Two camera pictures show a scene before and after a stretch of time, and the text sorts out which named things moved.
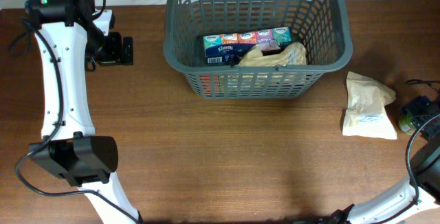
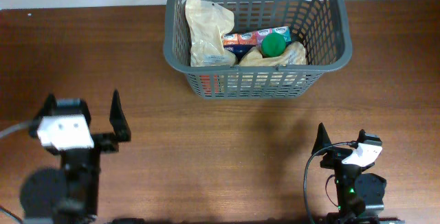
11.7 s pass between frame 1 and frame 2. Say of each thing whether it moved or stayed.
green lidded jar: moved
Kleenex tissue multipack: stayed
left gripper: moved
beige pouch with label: stayed
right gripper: moved
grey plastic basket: stayed
